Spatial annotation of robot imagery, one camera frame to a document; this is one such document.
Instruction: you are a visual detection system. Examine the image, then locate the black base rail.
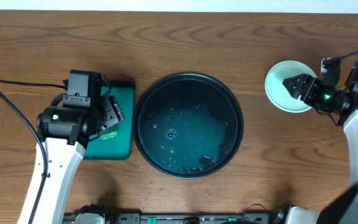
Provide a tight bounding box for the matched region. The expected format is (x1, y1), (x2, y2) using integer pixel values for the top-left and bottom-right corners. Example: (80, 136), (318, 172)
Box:
(62, 203), (323, 224)

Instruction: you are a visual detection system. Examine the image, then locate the round black tray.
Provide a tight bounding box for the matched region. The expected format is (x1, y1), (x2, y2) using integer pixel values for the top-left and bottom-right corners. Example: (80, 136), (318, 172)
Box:
(132, 72), (244, 179)

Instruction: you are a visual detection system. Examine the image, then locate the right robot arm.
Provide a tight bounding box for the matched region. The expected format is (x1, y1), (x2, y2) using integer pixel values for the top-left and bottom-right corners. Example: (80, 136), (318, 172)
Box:
(283, 74), (358, 224)

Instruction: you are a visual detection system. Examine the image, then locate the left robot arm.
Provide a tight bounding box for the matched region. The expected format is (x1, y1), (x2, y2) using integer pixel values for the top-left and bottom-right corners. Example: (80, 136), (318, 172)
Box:
(32, 86), (135, 223)

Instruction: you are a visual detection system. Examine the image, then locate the mint green plate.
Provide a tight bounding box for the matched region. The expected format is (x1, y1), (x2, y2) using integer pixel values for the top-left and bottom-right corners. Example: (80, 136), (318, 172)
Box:
(265, 60), (317, 113)

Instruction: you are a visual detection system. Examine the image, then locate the green scrubbing sponge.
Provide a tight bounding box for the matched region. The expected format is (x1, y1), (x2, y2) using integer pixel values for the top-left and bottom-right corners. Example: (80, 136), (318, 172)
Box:
(99, 128), (118, 139)

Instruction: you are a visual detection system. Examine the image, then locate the rectangular black water tray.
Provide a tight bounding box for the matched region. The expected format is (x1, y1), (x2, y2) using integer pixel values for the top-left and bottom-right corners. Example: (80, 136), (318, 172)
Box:
(84, 80), (135, 160)

